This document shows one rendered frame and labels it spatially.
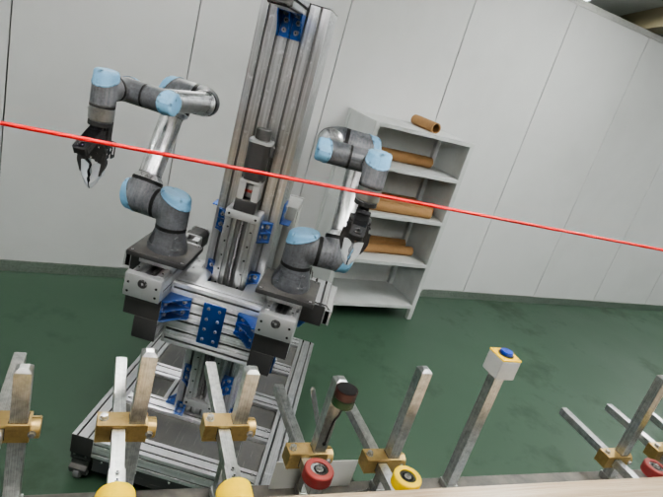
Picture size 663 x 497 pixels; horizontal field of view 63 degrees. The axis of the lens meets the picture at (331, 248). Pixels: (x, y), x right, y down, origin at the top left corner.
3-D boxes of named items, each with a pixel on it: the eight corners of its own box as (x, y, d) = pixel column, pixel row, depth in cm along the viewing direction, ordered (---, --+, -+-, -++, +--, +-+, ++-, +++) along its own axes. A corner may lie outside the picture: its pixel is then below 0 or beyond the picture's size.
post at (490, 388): (437, 481, 180) (486, 368, 165) (450, 480, 182) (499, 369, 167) (444, 492, 176) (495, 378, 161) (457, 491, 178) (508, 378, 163)
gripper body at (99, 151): (114, 160, 173) (119, 122, 169) (101, 164, 165) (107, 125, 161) (92, 153, 173) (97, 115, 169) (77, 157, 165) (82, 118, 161)
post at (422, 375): (368, 491, 170) (417, 363, 154) (378, 490, 171) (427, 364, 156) (372, 500, 167) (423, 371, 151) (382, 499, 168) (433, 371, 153)
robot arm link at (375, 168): (392, 152, 164) (396, 157, 156) (381, 186, 167) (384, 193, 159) (367, 145, 163) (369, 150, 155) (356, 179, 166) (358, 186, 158)
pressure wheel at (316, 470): (290, 489, 146) (301, 456, 143) (318, 487, 149) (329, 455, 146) (298, 513, 139) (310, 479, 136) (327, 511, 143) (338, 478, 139)
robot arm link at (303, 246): (281, 252, 210) (290, 220, 206) (315, 260, 212) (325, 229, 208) (279, 263, 199) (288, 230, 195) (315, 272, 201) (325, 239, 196)
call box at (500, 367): (480, 368, 166) (489, 346, 163) (498, 369, 168) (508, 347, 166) (493, 382, 160) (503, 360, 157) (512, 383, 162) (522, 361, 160)
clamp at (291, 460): (281, 456, 153) (285, 442, 152) (325, 455, 159) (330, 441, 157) (286, 470, 149) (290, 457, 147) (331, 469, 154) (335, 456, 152)
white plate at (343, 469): (267, 487, 157) (275, 461, 154) (348, 483, 167) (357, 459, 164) (268, 489, 157) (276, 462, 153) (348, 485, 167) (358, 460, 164)
